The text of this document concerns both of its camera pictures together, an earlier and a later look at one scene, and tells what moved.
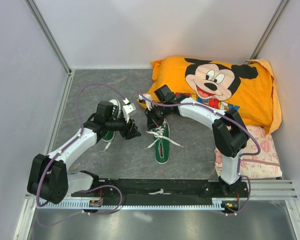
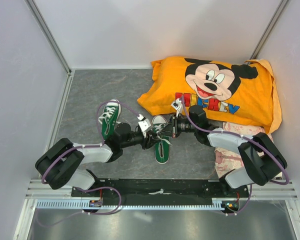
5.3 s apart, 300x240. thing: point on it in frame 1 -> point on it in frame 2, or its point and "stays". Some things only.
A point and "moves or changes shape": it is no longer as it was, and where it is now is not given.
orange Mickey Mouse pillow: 246,86 stays
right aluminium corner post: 270,29 stays
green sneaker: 161,135 stays
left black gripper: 128,128 -> 145,144
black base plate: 163,189 stays
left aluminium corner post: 48,33 stays
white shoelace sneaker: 158,134 moves or changes shape
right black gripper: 152,122 -> 171,128
